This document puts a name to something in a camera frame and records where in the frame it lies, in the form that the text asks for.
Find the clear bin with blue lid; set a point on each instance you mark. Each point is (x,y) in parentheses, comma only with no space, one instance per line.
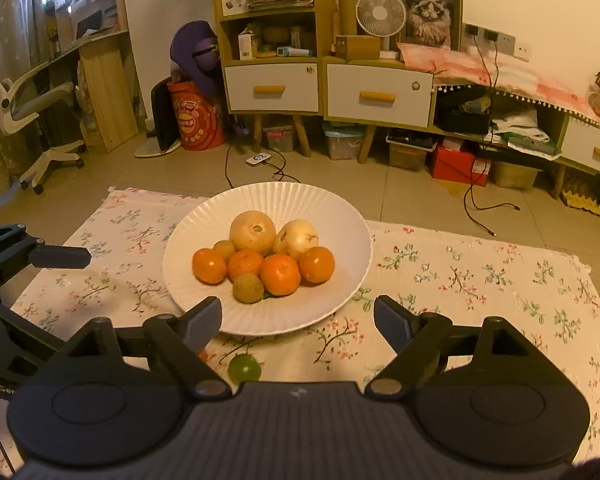
(343,142)

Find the beige storage bin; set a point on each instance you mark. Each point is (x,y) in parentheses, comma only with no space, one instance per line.
(512,175)

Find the pink cloth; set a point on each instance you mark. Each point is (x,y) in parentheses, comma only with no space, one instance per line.
(520,77)

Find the tall wooden shelf cabinet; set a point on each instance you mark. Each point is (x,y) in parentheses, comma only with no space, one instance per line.
(317,10)

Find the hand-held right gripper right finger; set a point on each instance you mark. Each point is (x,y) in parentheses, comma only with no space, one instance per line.
(390,322)

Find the low wooden cabinet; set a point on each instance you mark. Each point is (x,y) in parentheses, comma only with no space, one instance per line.
(325,90)

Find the green round citrus fruit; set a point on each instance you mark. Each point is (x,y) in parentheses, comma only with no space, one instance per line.
(244,368)

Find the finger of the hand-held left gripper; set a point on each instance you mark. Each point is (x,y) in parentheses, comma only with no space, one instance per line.
(60,256)
(15,332)

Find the white bench drawer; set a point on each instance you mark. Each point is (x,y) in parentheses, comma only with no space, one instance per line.
(592,147)

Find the framed cat picture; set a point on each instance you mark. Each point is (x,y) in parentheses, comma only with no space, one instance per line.
(427,12)

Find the wall sockets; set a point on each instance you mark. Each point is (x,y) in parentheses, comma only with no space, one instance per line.
(505,42)

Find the white flat base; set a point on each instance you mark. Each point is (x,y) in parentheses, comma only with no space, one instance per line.
(147,150)

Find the blemished pale yellow melon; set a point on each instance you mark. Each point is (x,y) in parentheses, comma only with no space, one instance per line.
(297,237)

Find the smooth pale yellow melon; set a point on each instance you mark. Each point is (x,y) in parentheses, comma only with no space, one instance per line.
(252,231)

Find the cardboard tube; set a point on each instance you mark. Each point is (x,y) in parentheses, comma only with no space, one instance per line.
(346,15)

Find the white ribbed plate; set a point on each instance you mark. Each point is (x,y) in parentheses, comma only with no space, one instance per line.
(320,305)

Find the small white desk fan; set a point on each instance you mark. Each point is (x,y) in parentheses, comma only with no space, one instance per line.
(380,12)

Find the floral tablecloth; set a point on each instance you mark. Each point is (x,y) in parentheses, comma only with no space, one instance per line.
(480,300)

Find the orange tangerine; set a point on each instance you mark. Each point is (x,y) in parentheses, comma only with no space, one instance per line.
(280,275)
(317,265)
(245,265)
(210,266)

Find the red printed barrel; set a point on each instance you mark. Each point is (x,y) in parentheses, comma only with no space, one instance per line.
(195,120)

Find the small yellow-brown round fruit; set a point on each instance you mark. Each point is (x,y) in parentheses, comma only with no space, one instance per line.
(224,249)
(248,288)

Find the wooden desk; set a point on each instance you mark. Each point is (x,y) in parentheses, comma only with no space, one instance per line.
(107,95)

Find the red box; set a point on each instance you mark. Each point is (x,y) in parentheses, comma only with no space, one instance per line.
(455,165)

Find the white carton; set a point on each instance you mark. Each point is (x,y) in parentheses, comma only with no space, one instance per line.
(246,45)

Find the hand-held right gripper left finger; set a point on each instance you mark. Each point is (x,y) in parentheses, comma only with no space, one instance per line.
(202,322)

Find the storage bin with black lid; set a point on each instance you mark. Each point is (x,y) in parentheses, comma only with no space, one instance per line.
(410,152)

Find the purple plush toy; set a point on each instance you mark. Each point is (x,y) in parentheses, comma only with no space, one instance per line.
(197,50)

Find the small wooden box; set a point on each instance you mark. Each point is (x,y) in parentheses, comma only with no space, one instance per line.
(357,47)

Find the white and blue thermometer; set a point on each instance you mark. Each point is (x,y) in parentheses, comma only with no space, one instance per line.
(295,52)

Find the small clear storage bin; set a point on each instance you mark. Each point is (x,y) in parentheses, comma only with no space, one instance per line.
(279,139)

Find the white office chair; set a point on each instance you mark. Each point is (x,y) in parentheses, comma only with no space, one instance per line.
(35,105)

